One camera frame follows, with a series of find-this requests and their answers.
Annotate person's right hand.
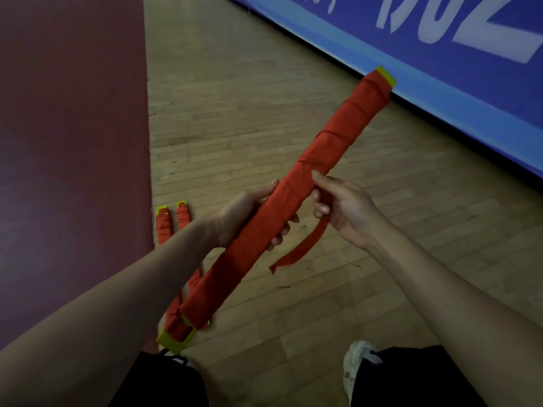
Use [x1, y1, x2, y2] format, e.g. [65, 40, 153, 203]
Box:
[311, 170, 384, 251]

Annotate person's left hand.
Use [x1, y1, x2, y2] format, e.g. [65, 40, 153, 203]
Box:
[211, 179, 300, 251]

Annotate red flag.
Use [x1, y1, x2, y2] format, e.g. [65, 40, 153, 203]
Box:
[176, 200, 211, 328]
[156, 66, 398, 356]
[155, 205, 184, 334]

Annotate person's left forearm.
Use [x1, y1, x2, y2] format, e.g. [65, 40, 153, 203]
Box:
[0, 218, 225, 407]

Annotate person's right forearm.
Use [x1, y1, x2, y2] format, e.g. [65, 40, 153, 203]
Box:
[364, 222, 543, 407]

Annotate blue banner with white letters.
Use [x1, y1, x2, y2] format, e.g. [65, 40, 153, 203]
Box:
[224, 0, 543, 179]

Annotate white shoe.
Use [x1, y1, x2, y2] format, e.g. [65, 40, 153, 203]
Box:
[343, 340, 383, 406]
[163, 349, 190, 366]

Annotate dark red floor mat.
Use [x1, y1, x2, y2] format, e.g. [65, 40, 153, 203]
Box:
[0, 0, 154, 351]

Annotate black shorts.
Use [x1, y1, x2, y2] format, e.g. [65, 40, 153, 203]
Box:
[108, 345, 489, 407]

